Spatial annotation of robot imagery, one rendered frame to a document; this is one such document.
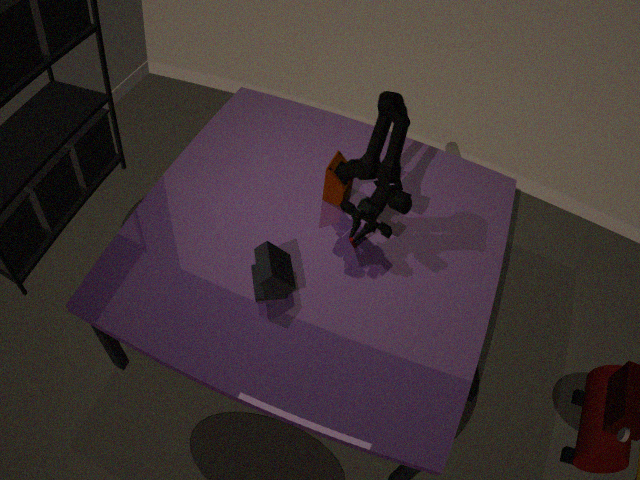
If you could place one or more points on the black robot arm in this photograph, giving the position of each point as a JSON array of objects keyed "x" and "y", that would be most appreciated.
[{"x": 391, "y": 108}]

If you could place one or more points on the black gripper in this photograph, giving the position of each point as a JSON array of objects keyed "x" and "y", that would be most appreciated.
[{"x": 372, "y": 224}]

